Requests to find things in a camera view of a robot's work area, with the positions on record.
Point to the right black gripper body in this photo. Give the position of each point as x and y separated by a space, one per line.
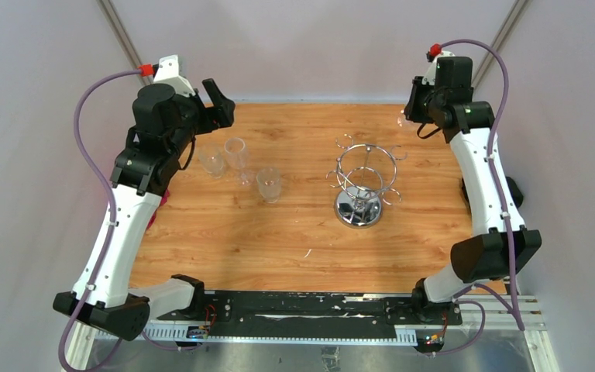
435 99

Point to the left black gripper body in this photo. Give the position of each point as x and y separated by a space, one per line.
203 119

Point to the patterned clear wine glass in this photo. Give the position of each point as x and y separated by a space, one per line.
211 159

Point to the chrome wine glass rack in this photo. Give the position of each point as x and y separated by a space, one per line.
365 176

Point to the clear wine glass back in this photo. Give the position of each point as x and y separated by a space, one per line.
404 122

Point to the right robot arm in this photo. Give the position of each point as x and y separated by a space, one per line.
501 243

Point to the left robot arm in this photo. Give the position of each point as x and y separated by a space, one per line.
166 125

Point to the pink cloth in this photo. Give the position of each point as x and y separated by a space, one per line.
163 201

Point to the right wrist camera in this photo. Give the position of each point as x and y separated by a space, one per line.
435 52

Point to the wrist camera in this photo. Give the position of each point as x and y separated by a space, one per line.
435 52
168 80

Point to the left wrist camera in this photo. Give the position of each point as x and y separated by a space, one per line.
168 80

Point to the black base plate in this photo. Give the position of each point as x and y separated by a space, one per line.
326 316

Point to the aluminium frame rail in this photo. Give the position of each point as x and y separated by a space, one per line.
476 310

